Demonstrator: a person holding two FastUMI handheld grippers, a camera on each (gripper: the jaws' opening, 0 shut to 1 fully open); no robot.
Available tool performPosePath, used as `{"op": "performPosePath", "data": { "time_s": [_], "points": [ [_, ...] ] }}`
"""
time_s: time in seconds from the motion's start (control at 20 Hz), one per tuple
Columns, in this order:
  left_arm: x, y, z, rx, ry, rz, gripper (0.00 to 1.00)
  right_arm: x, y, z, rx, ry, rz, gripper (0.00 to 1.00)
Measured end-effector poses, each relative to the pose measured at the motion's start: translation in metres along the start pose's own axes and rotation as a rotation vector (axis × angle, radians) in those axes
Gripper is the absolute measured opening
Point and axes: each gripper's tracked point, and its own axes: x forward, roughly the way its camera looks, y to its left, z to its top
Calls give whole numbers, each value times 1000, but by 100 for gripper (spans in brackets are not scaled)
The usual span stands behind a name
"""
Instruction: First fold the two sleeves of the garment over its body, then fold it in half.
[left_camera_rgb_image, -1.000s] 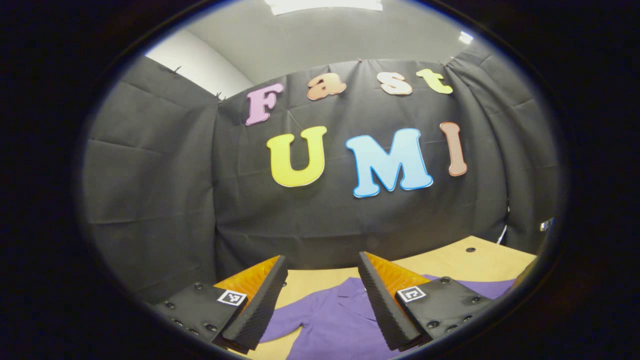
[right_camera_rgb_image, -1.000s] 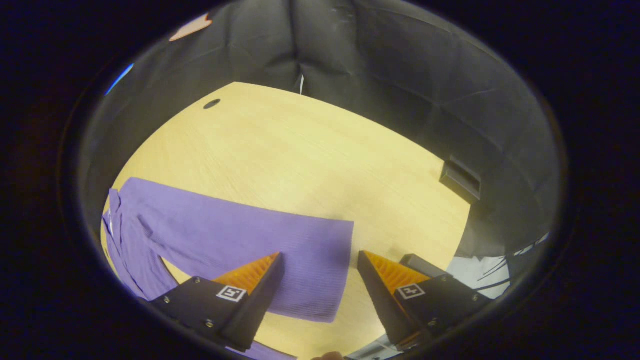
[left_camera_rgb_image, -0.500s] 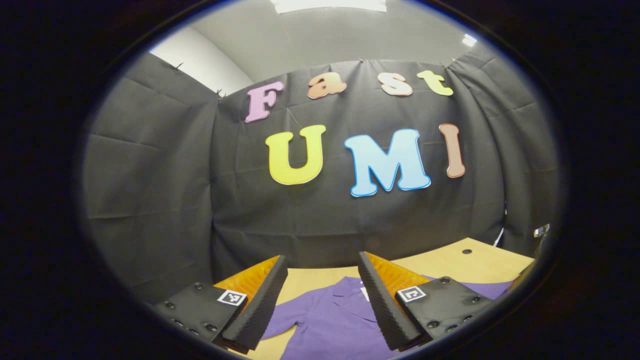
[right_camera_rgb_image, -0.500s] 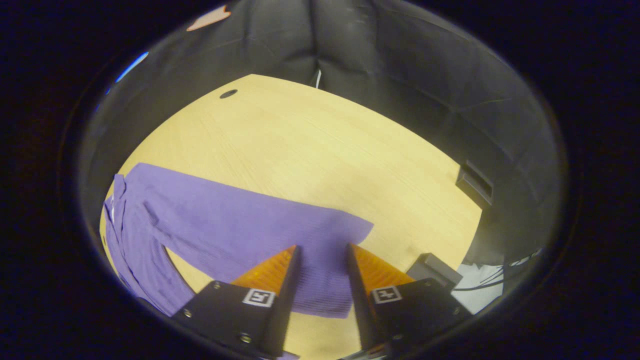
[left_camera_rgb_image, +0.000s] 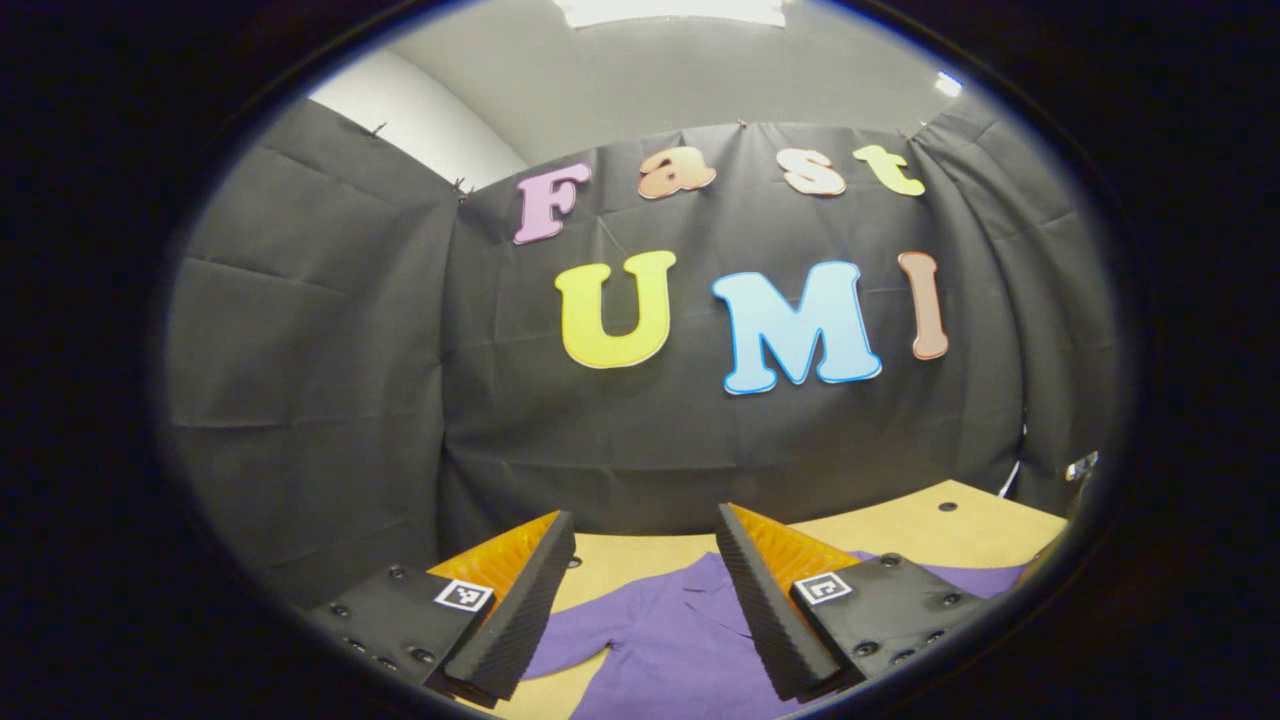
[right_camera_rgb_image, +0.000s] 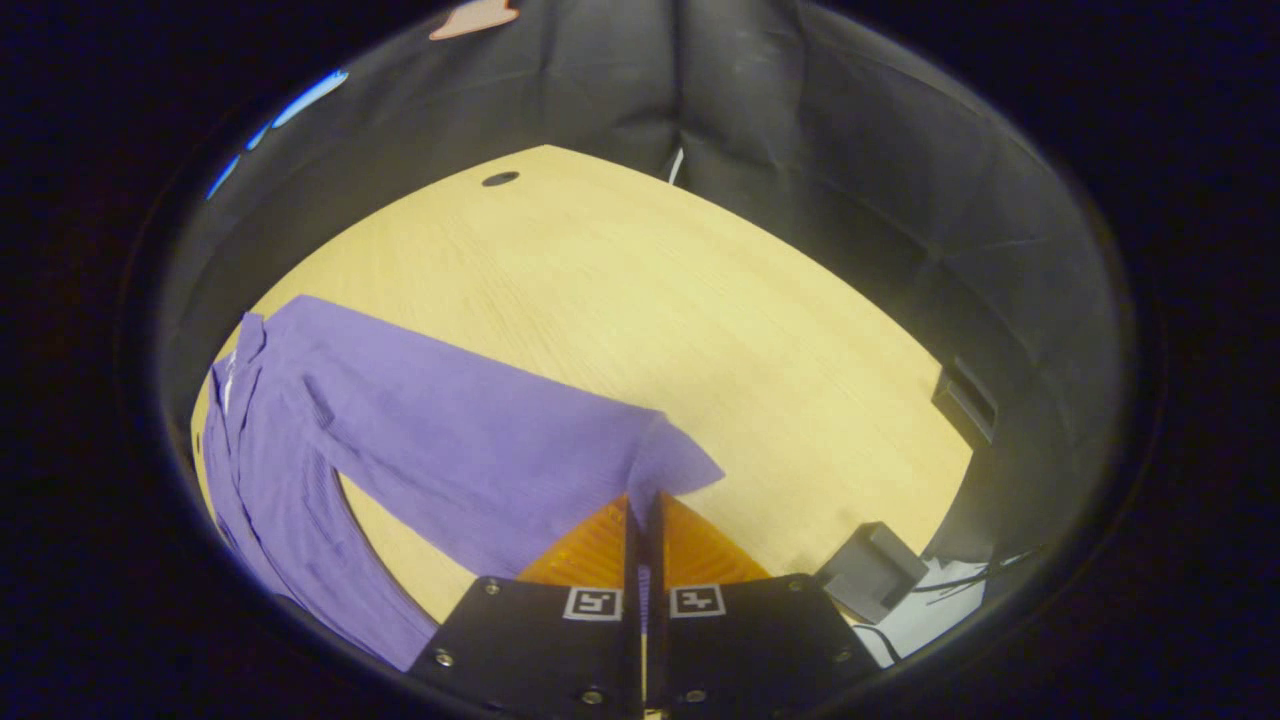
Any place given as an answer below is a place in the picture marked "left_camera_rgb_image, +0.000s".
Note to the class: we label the long ceiling light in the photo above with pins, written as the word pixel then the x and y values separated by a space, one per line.
pixel 670 10

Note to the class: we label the purple shirt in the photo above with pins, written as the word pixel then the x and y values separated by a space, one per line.
pixel 670 650

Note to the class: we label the small ceiling light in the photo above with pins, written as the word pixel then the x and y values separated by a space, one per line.
pixel 948 84

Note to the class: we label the black backdrop cloth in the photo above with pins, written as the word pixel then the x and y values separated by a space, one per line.
pixel 350 380

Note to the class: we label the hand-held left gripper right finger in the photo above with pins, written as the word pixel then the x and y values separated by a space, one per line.
pixel 770 620

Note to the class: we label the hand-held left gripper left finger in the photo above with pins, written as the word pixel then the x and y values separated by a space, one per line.
pixel 520 620

